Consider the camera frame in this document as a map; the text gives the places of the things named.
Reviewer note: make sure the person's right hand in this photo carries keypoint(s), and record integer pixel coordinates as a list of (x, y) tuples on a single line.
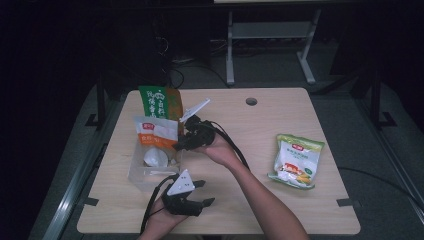
[(221, 151)]

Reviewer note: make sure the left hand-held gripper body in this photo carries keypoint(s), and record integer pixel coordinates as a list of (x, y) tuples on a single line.
[(181, 201)]

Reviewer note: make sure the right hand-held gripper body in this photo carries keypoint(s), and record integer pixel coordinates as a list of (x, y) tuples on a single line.
[(200, 133)]

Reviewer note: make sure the orange and white clear packet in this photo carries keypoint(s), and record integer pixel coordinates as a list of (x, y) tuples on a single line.
[(156, 133)]

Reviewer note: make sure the white metal stand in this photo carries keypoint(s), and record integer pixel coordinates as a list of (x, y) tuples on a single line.
[(266, 30)]

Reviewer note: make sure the green-edged white packet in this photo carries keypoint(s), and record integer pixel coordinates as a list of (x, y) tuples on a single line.
[(296, 161)]

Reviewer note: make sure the person's left hand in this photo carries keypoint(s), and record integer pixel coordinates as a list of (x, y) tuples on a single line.
[(165, 220)]

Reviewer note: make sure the black stand leg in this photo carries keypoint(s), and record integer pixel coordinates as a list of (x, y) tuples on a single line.
[(376, 100), (100, 106)]

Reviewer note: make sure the metal rail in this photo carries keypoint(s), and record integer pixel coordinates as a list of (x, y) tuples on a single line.
[(400, 173), (75, 193)]

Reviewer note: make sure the green and red food packet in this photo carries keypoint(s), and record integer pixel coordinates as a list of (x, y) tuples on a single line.
[(160, 101)]

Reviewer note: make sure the dark tape strip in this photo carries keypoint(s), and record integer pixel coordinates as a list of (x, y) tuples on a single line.
[(346, 202), (90, 201)]

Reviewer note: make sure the clear plastic container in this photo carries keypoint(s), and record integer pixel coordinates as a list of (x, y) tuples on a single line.
[(146, 173)]

